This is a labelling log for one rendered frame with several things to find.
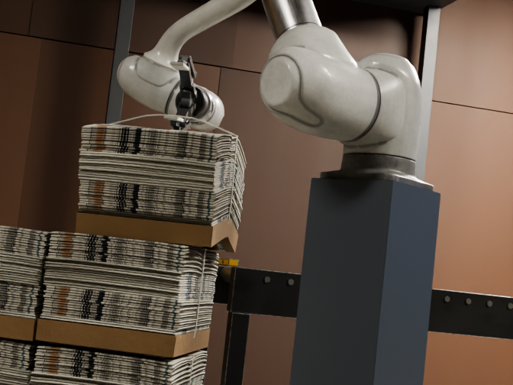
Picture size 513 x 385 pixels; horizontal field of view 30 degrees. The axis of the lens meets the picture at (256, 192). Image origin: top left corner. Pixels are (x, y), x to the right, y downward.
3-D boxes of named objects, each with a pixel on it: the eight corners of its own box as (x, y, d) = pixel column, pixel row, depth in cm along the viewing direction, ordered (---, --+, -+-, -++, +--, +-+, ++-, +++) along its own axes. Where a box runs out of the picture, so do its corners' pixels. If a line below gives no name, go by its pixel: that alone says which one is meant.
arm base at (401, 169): (444, 195, 206) (446, 169, 207) (391, 180, 189) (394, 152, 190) (372, 192, 218) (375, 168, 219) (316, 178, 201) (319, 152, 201)
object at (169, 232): (211, 247, 192) (212, 226, 192) (74, 232, 196) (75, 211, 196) (225, 237, 208) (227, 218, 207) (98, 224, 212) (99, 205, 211)
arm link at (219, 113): (206, 135, 237) (160, 112, 239) (217, 142, 253) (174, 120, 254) (226, 96, 237) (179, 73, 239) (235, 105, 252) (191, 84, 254)
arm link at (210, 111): (214, 127, 237) (209, 124, 231) (178, 123, 238) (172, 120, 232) (217, 90, 237) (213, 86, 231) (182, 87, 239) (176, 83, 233)
